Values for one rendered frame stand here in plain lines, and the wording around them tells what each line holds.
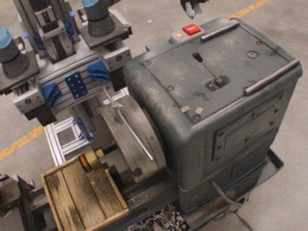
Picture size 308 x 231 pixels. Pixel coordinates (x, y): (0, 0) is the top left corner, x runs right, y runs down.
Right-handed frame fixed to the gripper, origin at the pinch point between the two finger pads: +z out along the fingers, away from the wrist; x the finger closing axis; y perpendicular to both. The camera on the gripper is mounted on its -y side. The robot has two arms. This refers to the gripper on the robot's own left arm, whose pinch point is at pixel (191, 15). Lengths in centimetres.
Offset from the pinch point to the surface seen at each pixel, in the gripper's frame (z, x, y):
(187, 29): 6.2, -2.1, 0.1
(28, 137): 133, -118, -111
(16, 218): 36, -102, 24
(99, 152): 22, -57, 24
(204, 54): 7.4, -5.4, 16.4
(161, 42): 7.4, -14.7, -0.4
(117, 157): 22, -52, 29
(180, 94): 7.4, -24.4, 28.1
